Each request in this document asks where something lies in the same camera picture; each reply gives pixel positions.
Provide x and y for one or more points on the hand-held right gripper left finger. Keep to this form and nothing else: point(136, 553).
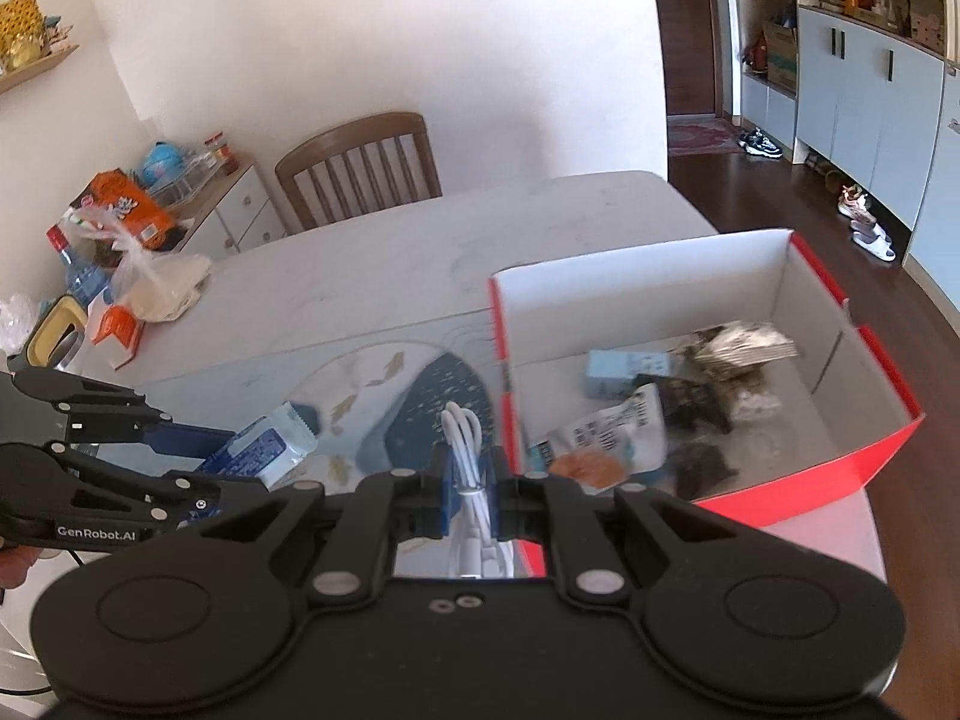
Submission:
point(444, 495)

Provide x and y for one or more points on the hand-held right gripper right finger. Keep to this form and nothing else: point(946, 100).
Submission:
point(501, 499)

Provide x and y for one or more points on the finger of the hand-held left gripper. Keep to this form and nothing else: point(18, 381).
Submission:
point(97, 409)
point(120, 491)

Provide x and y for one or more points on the white chicken sausage pouch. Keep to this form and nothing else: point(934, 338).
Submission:
point(607, 427)

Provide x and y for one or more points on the blue tissue packet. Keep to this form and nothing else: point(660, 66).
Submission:
point(262, 450)

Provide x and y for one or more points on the light blue small box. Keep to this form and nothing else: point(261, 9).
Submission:
point(615, 371)

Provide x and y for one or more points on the dark blue bead packet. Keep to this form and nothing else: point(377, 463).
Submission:
point(690, 401)

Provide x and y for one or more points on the cotton swab bag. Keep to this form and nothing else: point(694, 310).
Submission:
point(754, 401)

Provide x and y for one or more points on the silver foil snack bag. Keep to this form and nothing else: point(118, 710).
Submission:
point(742, 345)

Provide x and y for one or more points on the red cardboard box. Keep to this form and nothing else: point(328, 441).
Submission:
point(825, 472)

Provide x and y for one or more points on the white marble desktop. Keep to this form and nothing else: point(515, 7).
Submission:
point(375, 277)

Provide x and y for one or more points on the person's left hand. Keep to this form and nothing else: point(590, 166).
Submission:
point(16, 566)

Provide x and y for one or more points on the orange and white carton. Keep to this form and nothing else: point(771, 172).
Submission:
point(116, 334)

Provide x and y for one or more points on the yellow tissue box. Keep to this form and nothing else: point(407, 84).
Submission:
point(45, 330)

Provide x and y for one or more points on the blue water bottle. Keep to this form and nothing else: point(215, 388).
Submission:
point(82, 281)

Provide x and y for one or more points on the clear bag with white contents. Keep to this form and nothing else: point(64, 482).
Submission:
point(165, 285)

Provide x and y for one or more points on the orange snack bag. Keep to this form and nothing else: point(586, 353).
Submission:
point(120, 199)

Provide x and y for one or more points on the white drawer cabinet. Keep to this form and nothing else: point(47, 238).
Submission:
point(240, 217)

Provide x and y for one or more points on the clear storage container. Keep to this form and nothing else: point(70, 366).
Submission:
point(191, 184)

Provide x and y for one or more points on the blue globe toy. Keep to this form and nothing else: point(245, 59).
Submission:
point(163, 161)

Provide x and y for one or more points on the red-capped jar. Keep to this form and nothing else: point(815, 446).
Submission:
point(221, 154)

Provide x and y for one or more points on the brown wooden chair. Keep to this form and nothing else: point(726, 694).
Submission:
point(352, 142)

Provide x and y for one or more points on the yellow decoration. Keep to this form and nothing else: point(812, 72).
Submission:
point(19, 30)

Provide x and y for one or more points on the red doormat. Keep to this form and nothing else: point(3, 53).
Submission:
point(701, 139)

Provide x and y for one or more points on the pair of dark sneakers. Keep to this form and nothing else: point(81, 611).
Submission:
point(761, 144)

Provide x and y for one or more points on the pair of white slippers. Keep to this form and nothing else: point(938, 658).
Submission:
point(874, 241)

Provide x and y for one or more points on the pair of pink shoes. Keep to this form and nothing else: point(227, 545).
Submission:
point(855, 201)

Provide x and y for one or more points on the brown wooden door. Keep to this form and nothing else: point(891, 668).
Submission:
point(686, 45)

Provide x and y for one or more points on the brown cardboard box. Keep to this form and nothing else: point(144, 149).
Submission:
point(781, 56)

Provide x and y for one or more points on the wooden wall shelf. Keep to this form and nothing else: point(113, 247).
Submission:
point(45, 64)

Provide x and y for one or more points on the white wall cabinet unit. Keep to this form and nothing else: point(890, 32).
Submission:
point(862, 105)

